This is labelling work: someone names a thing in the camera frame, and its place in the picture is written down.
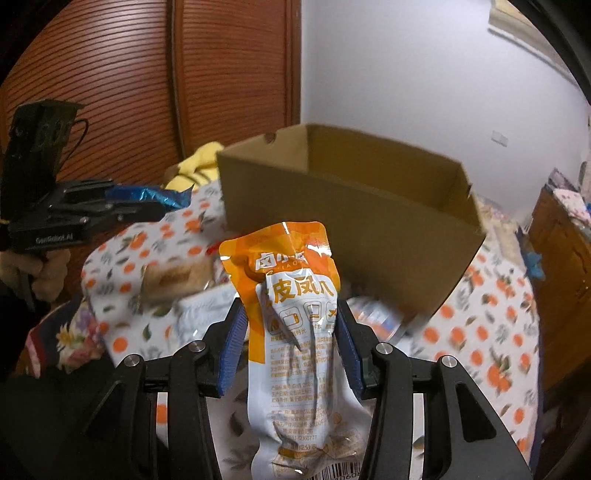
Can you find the wall air conditioner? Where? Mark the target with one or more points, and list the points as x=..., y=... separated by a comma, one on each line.
x=506, y=21

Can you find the wooden sideboard cabinet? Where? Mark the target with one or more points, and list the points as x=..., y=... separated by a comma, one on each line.
x=563, y=296

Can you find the white silver snack pouch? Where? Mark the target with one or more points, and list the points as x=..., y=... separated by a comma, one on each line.
x=195, y=313

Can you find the yellow plush toy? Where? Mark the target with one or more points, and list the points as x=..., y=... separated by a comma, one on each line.
x=195, y=171

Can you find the person's left hand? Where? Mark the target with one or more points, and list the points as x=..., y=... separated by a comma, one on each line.
x=48, y=274

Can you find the blue foil candy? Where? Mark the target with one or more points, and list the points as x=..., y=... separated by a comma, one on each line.
x=169, y=199

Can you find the orange white snack pouch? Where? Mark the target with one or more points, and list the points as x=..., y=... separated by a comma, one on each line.
x=308, y=421

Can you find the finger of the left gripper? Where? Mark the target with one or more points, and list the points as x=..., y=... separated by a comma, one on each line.
x=115, y=190
x=120, y=214

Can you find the brown cardboard box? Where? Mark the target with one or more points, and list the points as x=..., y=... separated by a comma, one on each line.
x=402, y=221

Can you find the orange print tablecloth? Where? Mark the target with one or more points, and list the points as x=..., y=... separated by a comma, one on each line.
x=112, y=282

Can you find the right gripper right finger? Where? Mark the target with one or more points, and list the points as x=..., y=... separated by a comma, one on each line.
x=464, y=436

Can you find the blue plush toy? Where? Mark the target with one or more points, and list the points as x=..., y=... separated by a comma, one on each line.
x=534, y=268

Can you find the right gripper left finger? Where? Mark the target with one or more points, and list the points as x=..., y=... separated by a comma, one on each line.
x=150, y=420

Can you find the folded floral cloth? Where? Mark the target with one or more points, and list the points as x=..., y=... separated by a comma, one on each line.
x=573, y=203

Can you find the brown biscuit bar pack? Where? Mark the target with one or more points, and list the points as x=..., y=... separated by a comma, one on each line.
x=175, y=280

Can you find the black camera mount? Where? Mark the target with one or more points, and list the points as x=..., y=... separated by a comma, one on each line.
x=39, y=132

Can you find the white wall switch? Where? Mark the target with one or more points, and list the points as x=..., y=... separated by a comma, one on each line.
x=499, y=138

